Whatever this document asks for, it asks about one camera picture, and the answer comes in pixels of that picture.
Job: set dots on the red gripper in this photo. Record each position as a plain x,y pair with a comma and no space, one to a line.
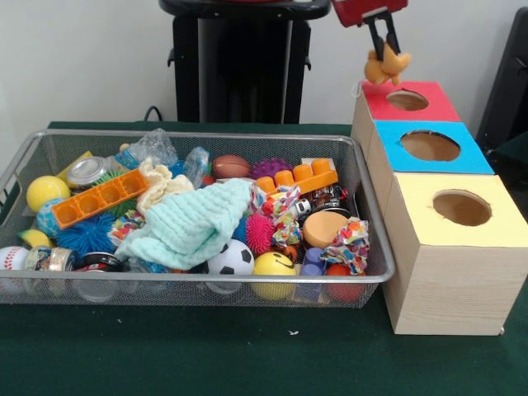
354,10

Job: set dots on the yellow plush duck toy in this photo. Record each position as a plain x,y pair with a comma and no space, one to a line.
392,66

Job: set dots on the wooden box with three holes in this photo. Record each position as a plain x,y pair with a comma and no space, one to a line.
453,288

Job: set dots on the black chair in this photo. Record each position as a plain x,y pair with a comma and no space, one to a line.
511,82

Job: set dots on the orange studded toy brick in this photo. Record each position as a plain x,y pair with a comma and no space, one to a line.
305,181

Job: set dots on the purple spiky ball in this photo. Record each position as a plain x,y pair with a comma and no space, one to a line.
270,168

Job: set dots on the brown toy football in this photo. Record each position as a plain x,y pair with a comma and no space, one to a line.
231,166

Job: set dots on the yellow smiley ball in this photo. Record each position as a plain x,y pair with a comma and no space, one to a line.
272,268

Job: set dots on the black and white soccer ball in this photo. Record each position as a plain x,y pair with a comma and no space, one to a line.
231,255

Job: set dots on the mint green knitted cloth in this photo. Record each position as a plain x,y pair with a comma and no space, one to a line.
189,222

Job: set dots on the cream cloth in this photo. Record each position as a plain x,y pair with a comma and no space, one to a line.
158,185

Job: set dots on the long orange hollow block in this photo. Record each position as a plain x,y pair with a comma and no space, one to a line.
99,198

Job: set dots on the plain yellow ball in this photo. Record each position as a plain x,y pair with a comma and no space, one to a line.
46,191

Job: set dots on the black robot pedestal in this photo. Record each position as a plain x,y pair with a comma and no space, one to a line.
247,74

